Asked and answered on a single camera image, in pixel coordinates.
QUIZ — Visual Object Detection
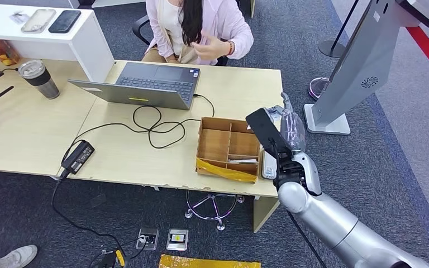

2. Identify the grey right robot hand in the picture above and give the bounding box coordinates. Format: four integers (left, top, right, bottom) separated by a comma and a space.
279, 92, 308, 153

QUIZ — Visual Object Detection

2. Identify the room key card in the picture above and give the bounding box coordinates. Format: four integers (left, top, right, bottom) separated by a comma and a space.
227, 157, 260, 165

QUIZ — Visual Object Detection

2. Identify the person's left hand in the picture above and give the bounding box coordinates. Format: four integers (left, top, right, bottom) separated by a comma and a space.
192, 31, 233, 62

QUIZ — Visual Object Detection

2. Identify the person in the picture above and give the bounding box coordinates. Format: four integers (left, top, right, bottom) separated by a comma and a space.
140, 0, 254, 66

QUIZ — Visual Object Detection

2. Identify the chrome round stanchion base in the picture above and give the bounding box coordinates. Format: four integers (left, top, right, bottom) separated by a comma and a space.
308, 76, 330, 101

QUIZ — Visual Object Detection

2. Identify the light wood desk leg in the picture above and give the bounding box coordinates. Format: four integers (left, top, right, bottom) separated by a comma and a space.
253, 195, 280, 234

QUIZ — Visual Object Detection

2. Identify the silver kiosk stand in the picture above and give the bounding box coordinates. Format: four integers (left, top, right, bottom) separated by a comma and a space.
303, 0, 429, 136

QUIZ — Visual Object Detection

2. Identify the chrome stool base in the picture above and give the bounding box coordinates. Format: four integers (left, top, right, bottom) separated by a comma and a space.
184, 190, 245, 232

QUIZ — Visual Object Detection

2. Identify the grey laptop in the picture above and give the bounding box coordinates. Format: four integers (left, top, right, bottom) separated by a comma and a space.
68, 61, 201, 111

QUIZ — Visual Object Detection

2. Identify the steel floor socket yellow label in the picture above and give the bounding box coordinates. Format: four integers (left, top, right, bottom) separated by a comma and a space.
166, 228, 189, 252

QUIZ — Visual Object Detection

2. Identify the yellow floor tape square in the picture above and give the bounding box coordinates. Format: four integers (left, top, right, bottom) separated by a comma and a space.
159, 254, 261, 268

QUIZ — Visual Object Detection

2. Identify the steel floor socket plate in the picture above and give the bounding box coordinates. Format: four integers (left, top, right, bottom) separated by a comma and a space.
136, 227, 160, 251

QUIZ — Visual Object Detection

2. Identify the black office chair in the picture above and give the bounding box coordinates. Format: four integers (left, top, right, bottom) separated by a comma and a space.
132, 15, 230, 68

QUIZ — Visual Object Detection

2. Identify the yellow black plug tool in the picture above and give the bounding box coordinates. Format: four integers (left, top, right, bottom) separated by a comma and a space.
96, 250, 126, 268

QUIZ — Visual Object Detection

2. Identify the black laptop power adapter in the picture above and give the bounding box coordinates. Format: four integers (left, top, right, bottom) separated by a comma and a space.
60, 140, 96, 175

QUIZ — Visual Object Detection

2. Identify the white desk riser shelf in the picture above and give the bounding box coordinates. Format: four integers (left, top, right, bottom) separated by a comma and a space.
0, 3, 115, 83

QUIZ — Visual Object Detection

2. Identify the black smartphone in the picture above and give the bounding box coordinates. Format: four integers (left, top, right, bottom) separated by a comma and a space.
47, 9, 82, 34

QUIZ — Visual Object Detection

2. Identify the steel tumbler with lid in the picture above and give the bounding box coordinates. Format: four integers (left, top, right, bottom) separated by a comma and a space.
17, 60, 60, 100

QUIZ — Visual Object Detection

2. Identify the clear phone case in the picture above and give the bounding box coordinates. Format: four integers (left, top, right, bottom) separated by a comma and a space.
20, 8, 57, 34

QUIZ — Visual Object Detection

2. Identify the small clear wrapper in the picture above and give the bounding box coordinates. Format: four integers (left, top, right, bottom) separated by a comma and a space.
9, 11, 29, 25

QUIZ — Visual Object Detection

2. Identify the orange snack bag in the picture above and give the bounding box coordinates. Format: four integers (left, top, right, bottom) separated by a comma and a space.
0, 39, 21, 66

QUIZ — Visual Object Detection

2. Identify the white sneaker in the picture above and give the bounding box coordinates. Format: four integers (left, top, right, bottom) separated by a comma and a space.
0, 245, 39, 268

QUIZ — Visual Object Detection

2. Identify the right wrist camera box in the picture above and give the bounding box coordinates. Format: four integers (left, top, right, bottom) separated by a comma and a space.
245, 108, 293, 156

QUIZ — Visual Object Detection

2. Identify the black stanchion post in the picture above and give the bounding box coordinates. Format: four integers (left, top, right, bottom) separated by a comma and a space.
318, 0, 360, 59

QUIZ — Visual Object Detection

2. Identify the black laptop charger cable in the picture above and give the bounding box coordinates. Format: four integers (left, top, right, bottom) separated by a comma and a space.
60, 94, 215, 164

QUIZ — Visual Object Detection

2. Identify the black mains cable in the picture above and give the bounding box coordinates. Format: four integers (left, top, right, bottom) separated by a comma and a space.
51, 168, 149, 260

